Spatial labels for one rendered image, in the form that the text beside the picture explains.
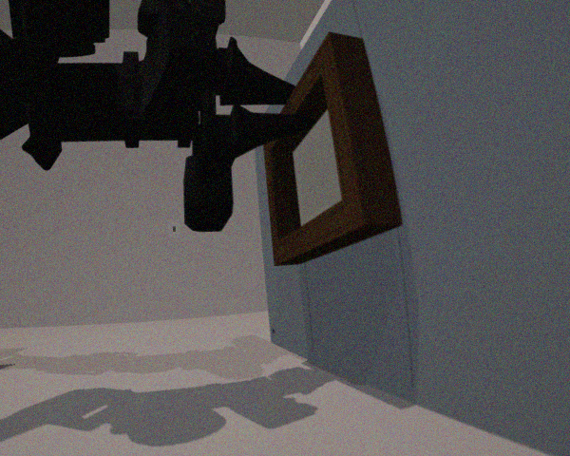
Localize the dark grey flat panel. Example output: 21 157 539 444
255 0 570 456

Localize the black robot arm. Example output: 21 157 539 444
0 0 221 171

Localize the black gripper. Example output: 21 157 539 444
104 37 314 232

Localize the brown wooden picture frame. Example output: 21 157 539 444
263 32 403 266

